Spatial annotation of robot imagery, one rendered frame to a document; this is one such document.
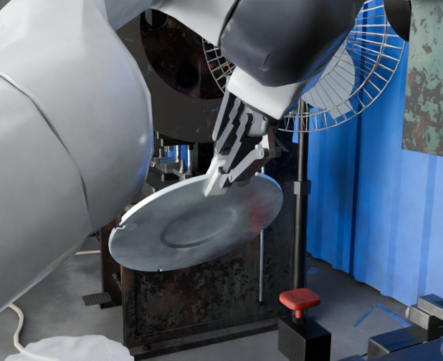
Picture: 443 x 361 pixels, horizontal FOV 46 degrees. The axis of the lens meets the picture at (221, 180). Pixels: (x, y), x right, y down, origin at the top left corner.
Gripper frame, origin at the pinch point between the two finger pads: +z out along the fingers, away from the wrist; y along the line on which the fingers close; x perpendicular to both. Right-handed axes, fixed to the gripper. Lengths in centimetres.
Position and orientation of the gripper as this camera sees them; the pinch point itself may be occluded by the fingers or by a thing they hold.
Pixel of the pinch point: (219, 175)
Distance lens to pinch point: 73.0
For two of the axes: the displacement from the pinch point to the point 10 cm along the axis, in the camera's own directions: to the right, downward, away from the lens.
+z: -3.1, 5.7, 7.6
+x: -9.0, 0.9, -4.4
